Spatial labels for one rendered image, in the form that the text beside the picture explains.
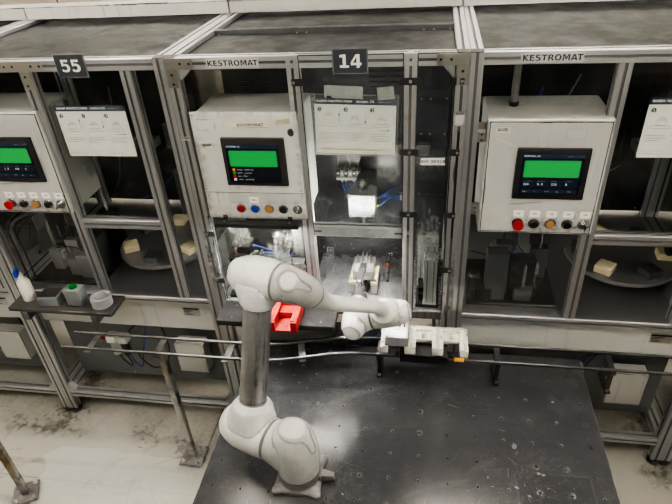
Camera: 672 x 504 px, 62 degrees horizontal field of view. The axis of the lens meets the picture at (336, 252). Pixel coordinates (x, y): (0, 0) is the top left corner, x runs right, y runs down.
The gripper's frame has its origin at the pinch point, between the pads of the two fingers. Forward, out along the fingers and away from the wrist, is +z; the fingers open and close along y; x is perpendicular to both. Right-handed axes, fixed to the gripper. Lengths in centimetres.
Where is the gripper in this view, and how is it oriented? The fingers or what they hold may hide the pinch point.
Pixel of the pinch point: (363, 274)
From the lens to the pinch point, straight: 259.0
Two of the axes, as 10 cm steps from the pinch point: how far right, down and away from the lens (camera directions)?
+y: -0.6, -8.3, -5.5
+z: 1.5, -5.5, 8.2
